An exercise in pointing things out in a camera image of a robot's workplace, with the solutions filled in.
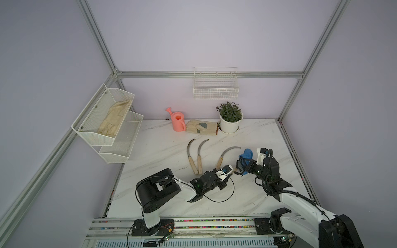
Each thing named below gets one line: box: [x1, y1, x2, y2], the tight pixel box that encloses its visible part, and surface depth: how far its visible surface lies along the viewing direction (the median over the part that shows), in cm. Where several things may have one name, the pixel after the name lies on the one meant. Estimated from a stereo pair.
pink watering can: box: [165, 107, 187, 133], surface depth 110 cm
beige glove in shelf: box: [96, 99, 132, 138], surface depth 80 cm
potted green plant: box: [215, 101, 244, 134], surface depth 105 cm
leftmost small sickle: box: [186, 138, 199, 175], surface depth 97 cm
